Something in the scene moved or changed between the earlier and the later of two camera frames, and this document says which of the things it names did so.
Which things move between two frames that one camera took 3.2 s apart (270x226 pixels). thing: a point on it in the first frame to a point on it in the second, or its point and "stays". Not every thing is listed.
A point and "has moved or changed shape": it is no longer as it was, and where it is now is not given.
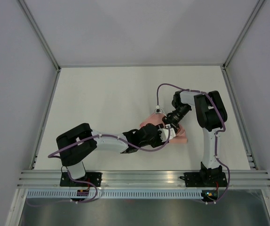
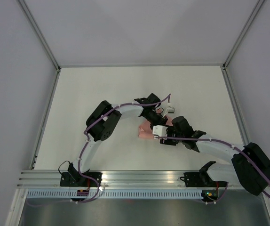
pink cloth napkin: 156,119 has moved or changed shape
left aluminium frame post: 40,35 stays
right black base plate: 204,179 stays
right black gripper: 167,120 to 168,141
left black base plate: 95,177 stays
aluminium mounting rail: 36,179 stays
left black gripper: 159,141 to 161,121
